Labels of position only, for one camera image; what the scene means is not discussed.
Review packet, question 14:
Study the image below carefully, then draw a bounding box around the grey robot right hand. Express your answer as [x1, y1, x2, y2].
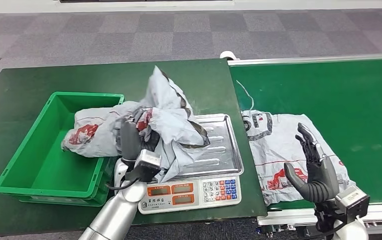
[283, 122, 340, 204]

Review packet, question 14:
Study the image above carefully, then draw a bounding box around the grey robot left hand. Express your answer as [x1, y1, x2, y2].
[119, 117, 160, 162]

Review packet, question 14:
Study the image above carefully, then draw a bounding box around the small grey courier bag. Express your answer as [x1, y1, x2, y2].
[134, 65, 211, 184]

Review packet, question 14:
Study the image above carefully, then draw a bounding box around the green conveyor belt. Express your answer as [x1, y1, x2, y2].
[228, 58, 382, 211]

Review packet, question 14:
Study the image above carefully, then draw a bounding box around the white conveyor roller end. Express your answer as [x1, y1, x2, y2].
[219, 50, 239, 61]

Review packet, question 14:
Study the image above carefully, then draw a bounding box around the grey courier bag red print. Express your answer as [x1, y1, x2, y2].
[61, 100, 145, 158]

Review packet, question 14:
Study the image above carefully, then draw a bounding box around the large grey SF courier bag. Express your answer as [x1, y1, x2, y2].
[242, 109, 356, 207]

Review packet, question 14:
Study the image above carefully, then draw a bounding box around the dark green table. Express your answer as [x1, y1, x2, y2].
[0, 58, 268, 238]

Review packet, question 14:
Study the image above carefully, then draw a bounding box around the white electronic scale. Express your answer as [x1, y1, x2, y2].
[137, 113, 244, 215]

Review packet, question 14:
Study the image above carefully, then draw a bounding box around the green plastic crate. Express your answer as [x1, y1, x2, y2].
[0, 91, 125, 208]

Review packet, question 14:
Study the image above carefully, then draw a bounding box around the steel scale weighing tray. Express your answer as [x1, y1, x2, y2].
[159, 113, 244, 183]

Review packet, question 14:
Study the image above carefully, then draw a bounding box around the thin white plastic strip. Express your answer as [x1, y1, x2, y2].
[236, 80, 255, 112]

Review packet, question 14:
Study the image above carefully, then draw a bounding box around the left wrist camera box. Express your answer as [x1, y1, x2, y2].
[124, 149, 162, 183]

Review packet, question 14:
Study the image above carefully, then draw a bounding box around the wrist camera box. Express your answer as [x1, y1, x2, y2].
[124, 149, 162, 183]
[335, 185, 371, 220]

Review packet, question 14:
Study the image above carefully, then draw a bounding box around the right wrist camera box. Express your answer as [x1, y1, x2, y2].
[335, 185, 371, 220]

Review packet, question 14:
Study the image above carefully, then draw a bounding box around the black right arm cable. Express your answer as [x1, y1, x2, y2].
[296, 221, 348, 240]

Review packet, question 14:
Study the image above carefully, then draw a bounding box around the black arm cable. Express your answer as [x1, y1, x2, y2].
[106, 178, 138, 192]
[296, 221, 348, 240]

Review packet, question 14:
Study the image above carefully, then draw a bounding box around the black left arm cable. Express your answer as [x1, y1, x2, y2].
[106, 178, 138, 192]

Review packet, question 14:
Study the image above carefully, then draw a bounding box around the aluminium conveyor frame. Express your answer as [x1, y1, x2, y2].
[227, 52, 382, 239]

